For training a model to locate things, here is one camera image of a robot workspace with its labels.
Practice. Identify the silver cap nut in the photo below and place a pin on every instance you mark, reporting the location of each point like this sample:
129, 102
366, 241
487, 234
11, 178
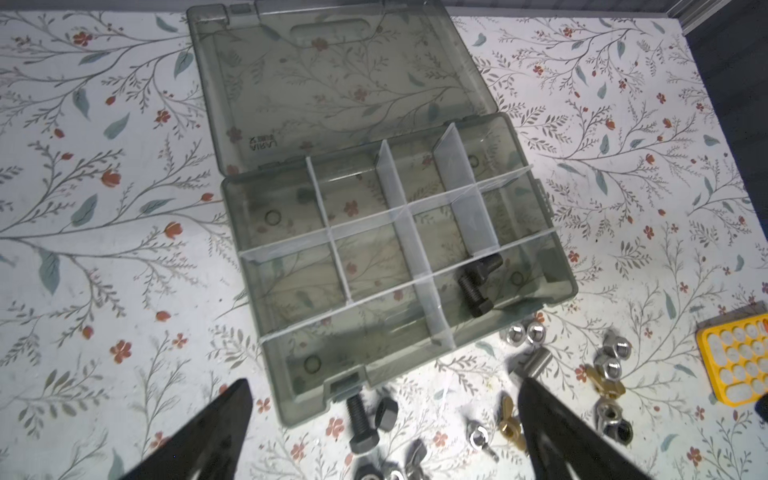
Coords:
617, 346

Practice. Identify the yellow tray with white cells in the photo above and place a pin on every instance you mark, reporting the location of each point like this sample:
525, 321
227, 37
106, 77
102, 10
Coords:
734, 355

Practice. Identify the black hex nut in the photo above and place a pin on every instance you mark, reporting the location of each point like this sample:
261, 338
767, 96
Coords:
386, 415

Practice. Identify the silver wing nut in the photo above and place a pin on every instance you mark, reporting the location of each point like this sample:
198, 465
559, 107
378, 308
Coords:
478, 438

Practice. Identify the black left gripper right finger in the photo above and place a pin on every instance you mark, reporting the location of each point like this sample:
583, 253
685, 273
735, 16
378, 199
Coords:
561, 445

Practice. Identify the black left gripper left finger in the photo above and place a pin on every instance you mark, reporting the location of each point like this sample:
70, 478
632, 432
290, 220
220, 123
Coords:
209, 445

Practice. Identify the transparent green compartment organizer box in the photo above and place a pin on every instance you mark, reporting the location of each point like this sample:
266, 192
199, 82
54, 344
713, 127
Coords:
365, 163

